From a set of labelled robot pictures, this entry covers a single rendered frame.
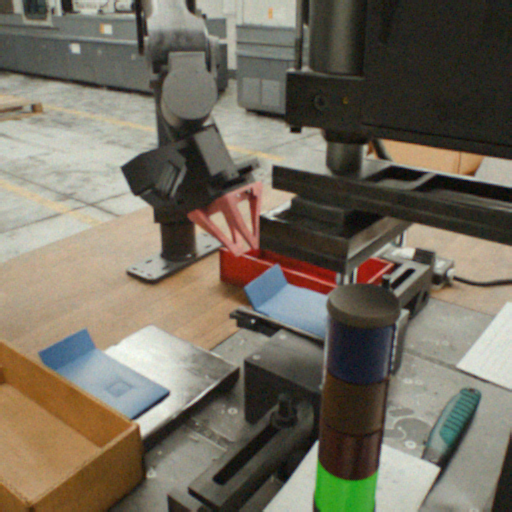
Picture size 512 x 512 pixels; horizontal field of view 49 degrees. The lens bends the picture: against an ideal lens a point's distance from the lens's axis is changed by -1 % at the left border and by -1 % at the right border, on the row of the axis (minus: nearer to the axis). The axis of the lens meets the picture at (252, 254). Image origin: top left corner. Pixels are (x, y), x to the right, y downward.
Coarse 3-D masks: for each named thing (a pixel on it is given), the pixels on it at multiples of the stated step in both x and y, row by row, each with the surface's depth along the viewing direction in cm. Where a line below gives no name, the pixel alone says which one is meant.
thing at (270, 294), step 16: (272, 272) 72; (256, 288) 70; (272, 288) 72; (288, 288) 73; (256, 304) 69; (272, 304) 70; (288, 304) 69; (304, 304) 69; (320, 304) 69; (288, 320) 66; (304, 320) 66; (320, 320) 66
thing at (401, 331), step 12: (396, 336) 68; (396, 348) 69; (396, 360) 71; (252, 372) 60; (252, 384) 61; (264, 384) 60; (276, 384) 59; (252, 396) 62; (264, 396) 60; (276, 396) 59; (300, 396) 57; (252, 408) 62; (264, 408) 61; (252, 420) 63; (312, 432) 58; (312, 444) 58
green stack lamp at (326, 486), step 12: (324, 480) 34; (336, 480) 33; (372, 480) 33; (324, 492) 34; (336, 492) 33; (348, 492) 33; (360, 492) 33; (372, 492) 34; (324, 504) 35; (336, 504) 34; (348, 504) 34; (360, 504) 34; (372, 504) 35
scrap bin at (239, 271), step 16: (224, 256) 92; (240, 256) 90; (256, 256) 101; (272, 256) 101; (224, 272) 93; (240, 272) 91; (256, 272) 89; (288, 272) 85; (304, 272) 96; (320, 272) 96; (368, 272) 90; (384, 272) 85; (320, 288) 82
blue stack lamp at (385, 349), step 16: (336, 320) 29; (336, 336) 29; (352, 336) 29; (368, 336) 28; (384, 336) 29; (336, 352) 30; (352, 352) 29; (368, 352) 29; (384, 352) 29; (336, 368) 30; (352, 368) 29; (368, 368) 29; (384, 368) 30
